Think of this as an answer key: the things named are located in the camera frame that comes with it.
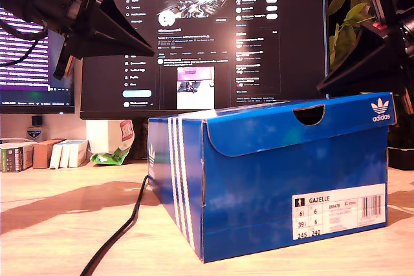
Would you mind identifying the blue Adidas shoebox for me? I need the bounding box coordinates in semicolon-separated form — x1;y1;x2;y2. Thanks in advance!
147;92;397;264

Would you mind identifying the blue and white box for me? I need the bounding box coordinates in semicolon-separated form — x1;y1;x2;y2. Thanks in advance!
49;140;67;170
59;140;79;169
68;140;90;169

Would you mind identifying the brown cardboard box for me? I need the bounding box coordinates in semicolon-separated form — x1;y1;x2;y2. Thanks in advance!
32;138;66;169

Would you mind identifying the green and white box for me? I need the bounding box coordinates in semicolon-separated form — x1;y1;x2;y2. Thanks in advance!
0;143;16;174
12;142;34;172

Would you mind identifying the green leafy plant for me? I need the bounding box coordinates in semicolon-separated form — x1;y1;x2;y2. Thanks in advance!
327;0;414;149

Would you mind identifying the black plant pot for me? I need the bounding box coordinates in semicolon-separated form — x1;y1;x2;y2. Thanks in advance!
386;146;414;171

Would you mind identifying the black monitor with terminal text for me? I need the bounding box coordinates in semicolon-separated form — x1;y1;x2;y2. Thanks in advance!
0;7;76;114

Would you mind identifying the green Jenkki gum bag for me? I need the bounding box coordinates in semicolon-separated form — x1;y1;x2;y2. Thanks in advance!
89;118;136;165

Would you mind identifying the black monitor with social feed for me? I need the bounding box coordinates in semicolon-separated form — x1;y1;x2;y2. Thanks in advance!
80;0;330;121

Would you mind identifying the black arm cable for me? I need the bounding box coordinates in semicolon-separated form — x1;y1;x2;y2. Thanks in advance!
0;19;50;67

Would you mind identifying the black table cable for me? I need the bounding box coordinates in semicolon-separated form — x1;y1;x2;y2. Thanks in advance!
79;175;150;276

